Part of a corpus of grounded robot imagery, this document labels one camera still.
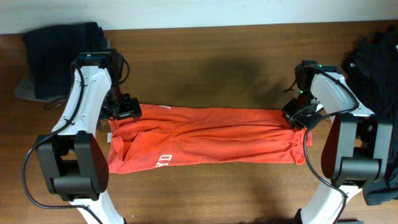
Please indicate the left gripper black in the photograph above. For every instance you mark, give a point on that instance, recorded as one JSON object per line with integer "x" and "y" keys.
{"x": 131, "y": 108}

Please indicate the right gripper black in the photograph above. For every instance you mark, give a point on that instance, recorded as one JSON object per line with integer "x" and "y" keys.
{"x": 291, "y": 119}

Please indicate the pile of dark clothes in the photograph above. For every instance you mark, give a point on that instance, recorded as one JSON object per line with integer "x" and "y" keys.
{"x": 372, "y": 75}

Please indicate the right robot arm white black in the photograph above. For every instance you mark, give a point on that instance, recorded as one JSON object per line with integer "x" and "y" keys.
{"x": 356, "y": 149}

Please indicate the grey garment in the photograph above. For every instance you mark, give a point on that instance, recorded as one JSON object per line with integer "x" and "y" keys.
{"x": 23, "y": 90}

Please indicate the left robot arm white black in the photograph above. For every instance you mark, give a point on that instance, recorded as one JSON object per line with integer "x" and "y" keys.
{"x": 72, "y": 163}

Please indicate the navy blue garment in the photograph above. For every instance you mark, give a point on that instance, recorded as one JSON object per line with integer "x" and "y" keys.
{"x": 51, "y": 50}

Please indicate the orange red printed t-shirt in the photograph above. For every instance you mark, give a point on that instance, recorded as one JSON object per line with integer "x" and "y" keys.
{"x": 178, "y": 136}

